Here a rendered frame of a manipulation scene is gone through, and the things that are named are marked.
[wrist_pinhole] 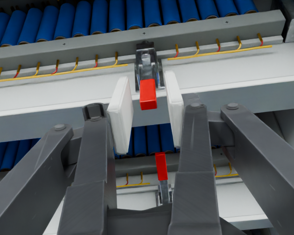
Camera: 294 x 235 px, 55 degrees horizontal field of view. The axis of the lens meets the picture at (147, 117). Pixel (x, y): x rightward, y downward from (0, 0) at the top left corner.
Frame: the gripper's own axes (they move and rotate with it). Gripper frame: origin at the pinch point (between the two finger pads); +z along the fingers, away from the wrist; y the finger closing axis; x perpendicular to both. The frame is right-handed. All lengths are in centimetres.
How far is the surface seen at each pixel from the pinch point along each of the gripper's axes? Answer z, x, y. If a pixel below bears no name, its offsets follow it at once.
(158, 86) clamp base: 7.3, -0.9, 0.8
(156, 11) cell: 15.1, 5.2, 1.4
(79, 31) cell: 13.6, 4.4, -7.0
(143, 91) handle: 2.3, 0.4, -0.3
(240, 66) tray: 9.1, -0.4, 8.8
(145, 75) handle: 5.6, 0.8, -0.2
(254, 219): 9.7, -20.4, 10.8
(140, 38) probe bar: 10.7, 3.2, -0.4
